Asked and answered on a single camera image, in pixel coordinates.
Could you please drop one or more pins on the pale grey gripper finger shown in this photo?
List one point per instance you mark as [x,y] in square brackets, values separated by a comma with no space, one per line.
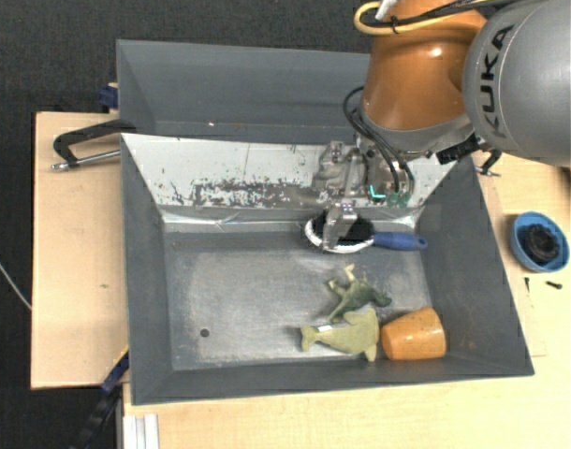
[331,234]
[349,213]

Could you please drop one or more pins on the green toy dinosaur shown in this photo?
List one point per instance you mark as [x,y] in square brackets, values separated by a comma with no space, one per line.
[358,295]

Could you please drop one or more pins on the green plush dolphin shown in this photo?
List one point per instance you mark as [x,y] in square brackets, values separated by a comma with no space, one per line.
[351,334]

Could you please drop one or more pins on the grey metal bin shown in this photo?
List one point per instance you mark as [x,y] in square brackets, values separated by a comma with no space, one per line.
[248,297]

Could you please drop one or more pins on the blue plastic bowl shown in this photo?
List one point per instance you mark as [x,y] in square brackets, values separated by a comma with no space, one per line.
[519,246]

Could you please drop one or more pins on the black ribbed round part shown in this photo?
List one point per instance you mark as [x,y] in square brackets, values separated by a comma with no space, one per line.
[543,243]

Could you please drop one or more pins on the small black screw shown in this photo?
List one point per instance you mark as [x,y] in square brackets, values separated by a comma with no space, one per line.
[554,285]

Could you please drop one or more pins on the pale wood flat board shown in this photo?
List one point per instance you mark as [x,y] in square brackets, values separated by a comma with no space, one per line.
[79,260]

